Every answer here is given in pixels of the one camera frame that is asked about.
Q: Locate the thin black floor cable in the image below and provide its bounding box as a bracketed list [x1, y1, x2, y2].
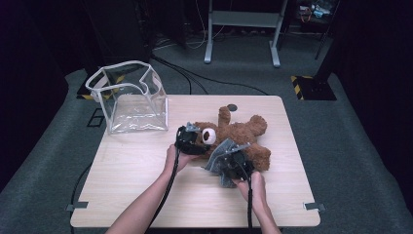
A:
[70, 164, 94, 209]

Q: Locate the grey metal desk frame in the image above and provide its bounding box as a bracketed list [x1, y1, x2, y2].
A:
[204, 0, 288, 68]

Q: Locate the grey tape piece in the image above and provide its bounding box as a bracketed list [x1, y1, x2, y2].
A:
[303, 202, 326, 212]
[66, 201, 90, 213]

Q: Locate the clear plastic bag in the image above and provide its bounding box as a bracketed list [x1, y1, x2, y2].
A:
[85, 59, 169, 135]

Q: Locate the dark curtain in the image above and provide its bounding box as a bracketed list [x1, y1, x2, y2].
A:
[0, 0, 86, 191]
[330, 0, 413, 215]

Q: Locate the white floor cable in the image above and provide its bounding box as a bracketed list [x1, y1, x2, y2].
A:
[186, 0, 227, 51]

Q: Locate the person's left hand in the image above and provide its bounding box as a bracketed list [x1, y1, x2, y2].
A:
[164, 145, 199, 175]

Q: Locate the black cabinet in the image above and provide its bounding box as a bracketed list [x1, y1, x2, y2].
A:
[81, 0, 154, 66]

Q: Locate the person's right hand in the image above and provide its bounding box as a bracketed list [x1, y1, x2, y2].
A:
[234, 172, 268, 213]

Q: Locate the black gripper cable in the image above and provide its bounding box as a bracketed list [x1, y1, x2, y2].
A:
[147, 126, 184, 234]
[240, 159, 255, 234]

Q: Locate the grey fluffy cloth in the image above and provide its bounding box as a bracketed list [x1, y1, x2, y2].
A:
[204, 137, 252, 189]

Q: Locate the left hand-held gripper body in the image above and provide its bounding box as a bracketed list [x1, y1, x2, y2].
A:
[174, 121, 202, 155]

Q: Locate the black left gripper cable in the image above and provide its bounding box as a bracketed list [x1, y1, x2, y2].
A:
[147, 126, 184, 234]

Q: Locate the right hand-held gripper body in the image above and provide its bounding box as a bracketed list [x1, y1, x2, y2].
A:
[217, 142, 254, 181]

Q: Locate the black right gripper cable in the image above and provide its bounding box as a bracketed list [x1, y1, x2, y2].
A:
[240, 159, 255, 234]

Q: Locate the dark shelf with clutter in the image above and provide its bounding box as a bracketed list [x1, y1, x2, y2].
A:
[296, 0, 340, 33]

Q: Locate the brown teddy bear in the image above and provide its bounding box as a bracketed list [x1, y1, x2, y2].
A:
[194, 105, 272, 173]

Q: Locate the black stand base striped tape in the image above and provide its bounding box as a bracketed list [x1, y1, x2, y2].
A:
[76, 69, 126, 100]
[290, 75, 338, 101]

